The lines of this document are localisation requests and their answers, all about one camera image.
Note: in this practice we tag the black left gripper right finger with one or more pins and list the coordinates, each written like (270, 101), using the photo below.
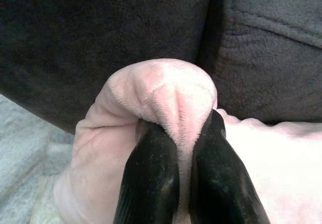
(221, 183)

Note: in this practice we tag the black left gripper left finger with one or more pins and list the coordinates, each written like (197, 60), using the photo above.
(151, 183)

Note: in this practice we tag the pink plush pillow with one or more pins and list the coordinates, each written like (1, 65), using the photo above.
(100, 158)

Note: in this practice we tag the grey fabric sofa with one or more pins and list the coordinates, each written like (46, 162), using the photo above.
(100, 37)

